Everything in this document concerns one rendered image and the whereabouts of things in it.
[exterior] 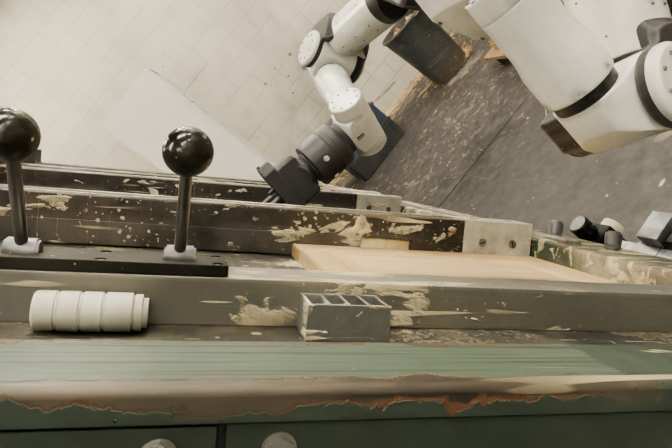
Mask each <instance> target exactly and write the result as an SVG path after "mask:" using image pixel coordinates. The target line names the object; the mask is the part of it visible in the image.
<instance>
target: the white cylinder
mask: <svg viewBox="0 0 672 448"><path fill-rule="evenodd" d="M148 313H149V298H144V294H137V295H135V294H134V293H127V292H108V293H107V294H105V292H92V291H85V292H84V293H82V291H61V292H59V291H58V290H38V291H36V292H35V293H34V295H33V298H32V301H31V306H30V313H29V324H30V329H31V330H33V331H50V332H54V331H55V330H56V331H57V332H78V330H80V331H81V332H101V331H102V330H103V331H104V332H131V330H133V331H141V329H142V328H147V323H148Z"/></svg>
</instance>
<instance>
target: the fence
mask: <svg viewBox="0 0 672 448"><path fill-rule="evenodd" d="M38 290H58V291H59V292H61V291H82V293H84V292H85V291H92V292H105V294H107V293H108V292H127V293H134V294H135V295H137V294H144V298H149V313H148V323H147V324H182V325H245V326H296V323H297V312H298V301H299V293H322V294H354V295H377V297H378V298H379V299H380V300H382V301H383V302H384V303H386V304H387V305H388V306H392V309H391V320H390V328H434V329H497V330H560V331H623V332H672V285H651V284H627V283H603V282H579V281H556V280H532V279H508V278H484V277H461V276H437V275H413V274H390V273H366V272H342V271H318V270H295V269H271V268H247V267H229V269H228V276H227V277H206V276H179V275H152V274H125V273H98V272H72V271H45V270H18V269H0V322H29V313H30V306H31V301H32V298H33V295H34V293H35V292H36V291H38Z"/></svg>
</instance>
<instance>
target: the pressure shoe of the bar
mask: <svg viewBox="0 0 672 448"><path fill-rule="evenodd" d="M408 246H409V240H403V239H386V238H369V237H360V247H367V248H385V249H404V250H408Z"/></svg>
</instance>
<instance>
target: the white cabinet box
mask: <svg viewBox="0 0 672 448"><path fill-rule="evenodd" d="M183 126H191V127H196V128H198V129H200V130H202V131H203V132H205V133H206V134H207V135H208V136H209V138H210V139H211V141H212V144H213V148H214V156H213V160H212V162H211V164H210V166H209V167H208V168H207V170H205V171H204V172H203V173H201V174H199V175H202V176H214V177H226V178H238V179H250V180H262V181H265V180H264V179H263V178H262V177H261V176H260V174H259V173H258V172H257V169H256V167H258V166H259V167H260V166H262V165H263V164H264V163H265V162H269V163H270V164H271V165H272V166H273V167H274V166H275V165H277V164H275V163H274V162H273V161H271V160H270V159H269V158H268V157H266V156H265V155H264V154H263V153H261V152H260V151H259V150H257V149H256V148H255V147H254V146H252V145H251V144H250V143H248V142H247V141H246V140H245V139H243V138H242V137H241V136H239V135H238V134H237V133H236V132H234V131H233V130H232V129H231V128H229V127H228V126H227V125H225V124H224V123H223V122H222V121H220V120H219V119H218V118H216V117H215V116H214V115H213V114H211V113H210V112H209V111H207V110H206V109H205V108H204V107H202V106H201V105H200V104H199V103H197V102H196V101H195V100H193V99H192V98H191V97H190V96H188V95H187V94H186V93H184V92H183V91H182V90H181V89H179V88H178V87H177V86H175V85H174V84H173V83H172V82H170V81H169V80H168V79H167V78H165V77H164V76H163V75H161V74H160V73H159V72H158V71H155V70H153V69H150V68H146V69H145V70H144V72H143V73H142V74H141V76H140V77H139V78H138V79H137V81H136V82H135V83H134V84H133V86H132V87H131V88H130V90H129V91H128V92H127V93H126V95H125V96H124V97H123V98H122V100H121V101H120V102H119V104H118V105H117V106H116V107H115V109H114V110H113V111H112V112H111V114H110V115H109V116H108V118H107V119H106V120H105V121H104V123H103V124H102V125H101V127H103V128H104V129H105V130H107V131H108V132H110V133H111V134H112V135H114V136H115V137H116V138H118V139H119V140H121V141H122V142H123V143H125V144H126V145H127V146H129V147H130V148H131V149H133V150H134V151H136V152H137V153H138V154H140V155H141V156H142V157H144V158H145V159H146V160H148V161H149V162H151V163H152V164H153V165H155V166H156V167H157V168H159V169H160V170H161V171H163V172H165V173H174V172H172V171H171V170H170V169H169V168H168V167H167V166H166V164H165V162H164V160H163V157H162V145H163V142H164V140H165V138H166V137H167V135H168V134H169V133H170V132H171V131H173V130H174V129H177V128H179V127H183Z"/></svg>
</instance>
